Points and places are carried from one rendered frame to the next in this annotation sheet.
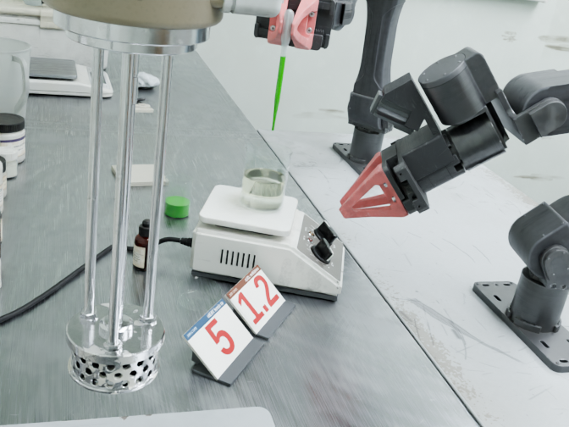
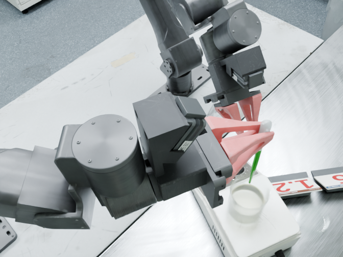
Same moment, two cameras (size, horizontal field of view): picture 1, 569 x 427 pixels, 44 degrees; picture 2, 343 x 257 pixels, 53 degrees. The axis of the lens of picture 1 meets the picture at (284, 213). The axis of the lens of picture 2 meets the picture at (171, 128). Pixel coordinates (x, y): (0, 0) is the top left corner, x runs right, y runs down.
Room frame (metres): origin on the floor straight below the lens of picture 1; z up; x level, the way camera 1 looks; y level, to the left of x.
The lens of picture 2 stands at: (1.06, 0.20, 1.57)
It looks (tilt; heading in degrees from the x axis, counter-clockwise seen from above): 55 degrees down; 250
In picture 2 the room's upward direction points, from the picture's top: 6 degrees counter-clockwise
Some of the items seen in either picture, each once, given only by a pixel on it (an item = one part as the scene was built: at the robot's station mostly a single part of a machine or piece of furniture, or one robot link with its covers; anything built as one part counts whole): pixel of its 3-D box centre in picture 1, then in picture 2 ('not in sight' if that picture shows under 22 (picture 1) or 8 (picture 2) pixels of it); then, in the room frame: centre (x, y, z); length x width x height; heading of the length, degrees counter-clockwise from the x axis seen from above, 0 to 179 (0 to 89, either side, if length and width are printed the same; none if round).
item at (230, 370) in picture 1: (224, 340); (340, 176); (0.65, 0.04, 0.92); 0.09 x 0.06 x 0.04; 162
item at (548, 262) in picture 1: (547, 256); (181, 60); (0.82, -0.34, 1.00); 0.09 x 0.06 x 0.06; 8
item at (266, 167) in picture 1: (264, 179); (248, 199); (0.87, 0.03, 1.03); 0.07 x 0.06 x 0.08; 178
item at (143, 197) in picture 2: not in sight; (126, 184); (1.05, 0.02, 1.23); 0.07 x 0.06 x 0.07; 177
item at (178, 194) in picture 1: (178, 196); not in sight; (1.00, 0.17, 0.93); 0.04 x 0.04 x 0.06
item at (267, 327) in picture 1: (262, 300); (292, 183); (0.74, 0.01, 0.92); 0.09 x 0.06 x 0.04; 162
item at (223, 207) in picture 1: (251, 208); (252, 213); (0.87, 0.05, 0.98); 0.12 x 0.12 x 0.01; 87
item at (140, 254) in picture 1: (146, 243); not in sight; (0.82, 0.17, 0.93); 0.03 x 0.03 x 0.07
